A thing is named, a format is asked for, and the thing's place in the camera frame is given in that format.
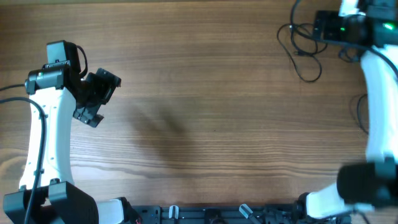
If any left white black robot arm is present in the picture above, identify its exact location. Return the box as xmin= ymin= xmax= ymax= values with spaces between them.
xmin=3 ymin=40 xmax=124 ymax=223

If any black usb cable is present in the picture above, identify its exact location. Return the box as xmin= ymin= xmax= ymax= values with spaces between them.
xmin=276 ymin=22 xmax=329 ymax=83

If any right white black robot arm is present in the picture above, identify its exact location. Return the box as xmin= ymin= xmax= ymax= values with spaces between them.
xmin=297 ymin=1 xmax=397 ymax=220

